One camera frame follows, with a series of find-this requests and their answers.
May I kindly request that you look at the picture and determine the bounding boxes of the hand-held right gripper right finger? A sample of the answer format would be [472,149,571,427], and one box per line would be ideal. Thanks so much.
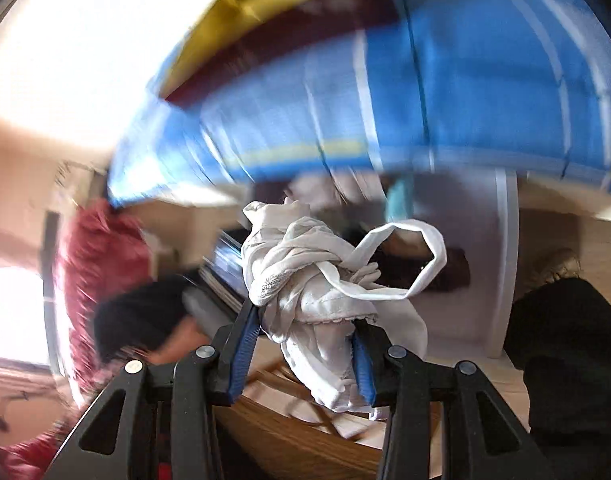
[350,325,559,480]

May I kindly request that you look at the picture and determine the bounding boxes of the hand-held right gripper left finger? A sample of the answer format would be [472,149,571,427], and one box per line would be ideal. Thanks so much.
[45,300,261,480]

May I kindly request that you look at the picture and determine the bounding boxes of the white cloth bundle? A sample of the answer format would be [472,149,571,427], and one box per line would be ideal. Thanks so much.
[241,199,447,421]

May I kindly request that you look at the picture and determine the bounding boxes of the teal plastic packet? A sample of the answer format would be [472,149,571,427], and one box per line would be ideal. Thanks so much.
[385,175,416,223]

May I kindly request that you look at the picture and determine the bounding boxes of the person's left forearm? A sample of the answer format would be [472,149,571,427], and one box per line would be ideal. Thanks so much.
[92,280,213,367]

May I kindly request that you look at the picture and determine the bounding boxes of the red fluffy cloth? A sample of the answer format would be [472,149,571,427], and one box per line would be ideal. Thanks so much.
[0,199,153,480]

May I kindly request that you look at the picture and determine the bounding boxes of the dark brown cloth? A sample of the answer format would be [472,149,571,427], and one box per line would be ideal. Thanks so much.
[433,249,472,295]

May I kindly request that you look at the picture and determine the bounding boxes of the person's black trousers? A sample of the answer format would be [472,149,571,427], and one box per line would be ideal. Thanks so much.
[503,277,611,480]

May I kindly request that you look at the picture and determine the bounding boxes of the yellow cloth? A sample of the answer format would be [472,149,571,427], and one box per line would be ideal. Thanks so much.
[158,0,371,101]

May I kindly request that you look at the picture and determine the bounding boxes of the maroon cloth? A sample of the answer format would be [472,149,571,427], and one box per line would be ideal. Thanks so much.
[162,0,406,111]

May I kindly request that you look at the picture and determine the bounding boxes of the blue checkered bedsheet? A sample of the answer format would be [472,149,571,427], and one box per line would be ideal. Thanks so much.
[108,0,611,208]

